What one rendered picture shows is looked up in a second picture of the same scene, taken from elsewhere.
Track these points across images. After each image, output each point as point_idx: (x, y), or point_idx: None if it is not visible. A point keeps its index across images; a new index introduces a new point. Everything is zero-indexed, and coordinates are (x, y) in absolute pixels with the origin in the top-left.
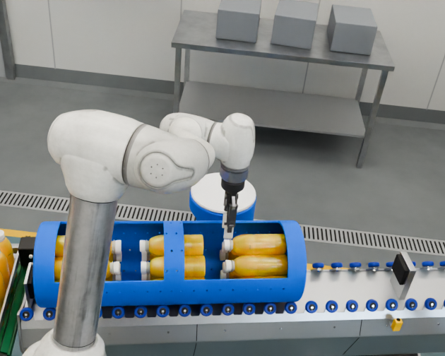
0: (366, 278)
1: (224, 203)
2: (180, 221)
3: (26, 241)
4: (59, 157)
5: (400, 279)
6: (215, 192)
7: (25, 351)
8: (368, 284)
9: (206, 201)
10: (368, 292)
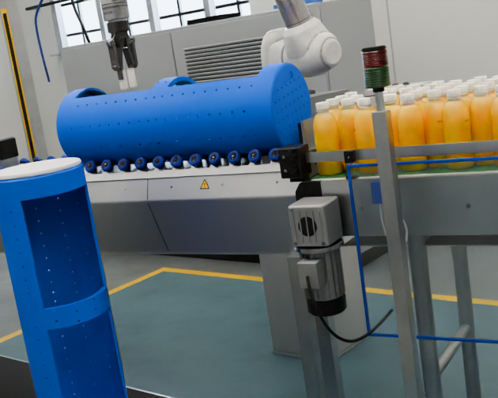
0: None
1: (121, 61)
2: (154, 86)
3: (295, 145)
4: None
5: (16, 151)
6: (45, 165)
7: (329, 35)
8: None
9: (69, 160)
10: None
